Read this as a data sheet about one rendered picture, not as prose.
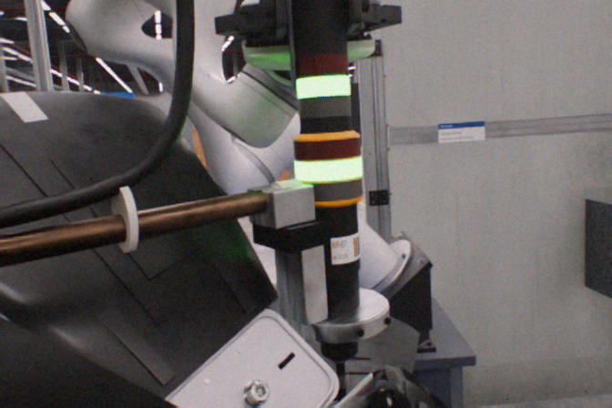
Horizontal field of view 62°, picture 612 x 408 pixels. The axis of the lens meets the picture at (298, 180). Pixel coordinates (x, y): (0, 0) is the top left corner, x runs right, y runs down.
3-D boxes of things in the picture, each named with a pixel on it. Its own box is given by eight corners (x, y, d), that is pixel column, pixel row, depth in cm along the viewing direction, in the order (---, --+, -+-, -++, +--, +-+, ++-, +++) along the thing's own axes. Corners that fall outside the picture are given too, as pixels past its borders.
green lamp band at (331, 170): (325, 183, 30) (324, 162, 30) (282, 178, 33) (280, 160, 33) (376, 174, 33) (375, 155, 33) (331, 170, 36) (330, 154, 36)
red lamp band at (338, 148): (324, 161, 30) (322, 140, 30) (280, 159, 33) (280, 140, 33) (375, 154, 33) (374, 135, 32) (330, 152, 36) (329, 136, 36)
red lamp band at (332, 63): (320, 74, 30) (318, 53, 30) (286, 79, 33) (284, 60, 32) (360, 73, 32) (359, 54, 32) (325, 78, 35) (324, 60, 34)
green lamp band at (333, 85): (321, 96, 30) (320, 75, 30) (287, 99, 33) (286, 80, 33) (361, 94, 32) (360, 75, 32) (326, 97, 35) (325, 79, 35)
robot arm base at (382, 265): (341, 298, 117) (283, 243, 116) (395, 238, 119) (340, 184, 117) (361, 321, 98) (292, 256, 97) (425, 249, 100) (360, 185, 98)
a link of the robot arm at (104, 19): (304, 166, 105) (250, 223, 101) (276, 156, 114) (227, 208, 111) (134, -54, 80) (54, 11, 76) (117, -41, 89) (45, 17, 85)
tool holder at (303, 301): (308, 367, 28) (295, 195, 27) (241, 331, 34) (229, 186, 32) (412, 319, 34) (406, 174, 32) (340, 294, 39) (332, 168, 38)
